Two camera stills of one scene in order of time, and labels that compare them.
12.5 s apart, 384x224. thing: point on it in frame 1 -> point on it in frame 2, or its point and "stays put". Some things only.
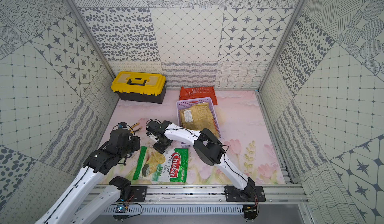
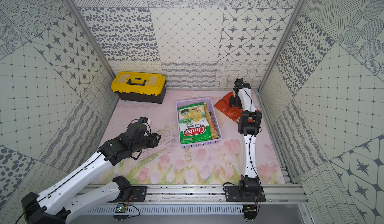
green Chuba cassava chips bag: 172,165 -> 193,125
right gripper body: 160,146 -> 235,100
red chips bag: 190,93 -> 233,113
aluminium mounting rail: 197,195 stays put
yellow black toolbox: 140,87 stays put
